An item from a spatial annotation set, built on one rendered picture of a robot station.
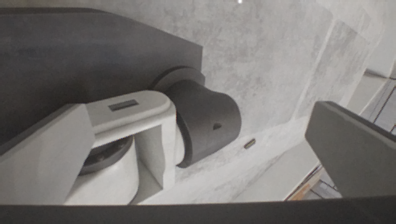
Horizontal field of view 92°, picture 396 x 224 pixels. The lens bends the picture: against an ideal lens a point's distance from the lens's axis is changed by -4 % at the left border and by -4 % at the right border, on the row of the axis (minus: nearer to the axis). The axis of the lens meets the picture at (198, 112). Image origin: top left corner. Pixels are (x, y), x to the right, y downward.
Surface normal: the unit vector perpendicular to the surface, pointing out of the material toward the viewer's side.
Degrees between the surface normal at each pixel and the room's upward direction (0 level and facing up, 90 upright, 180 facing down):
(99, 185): 19
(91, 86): 0
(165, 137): 0
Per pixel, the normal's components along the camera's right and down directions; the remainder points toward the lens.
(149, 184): 0.07, -0.86
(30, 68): 0.63, 0.43
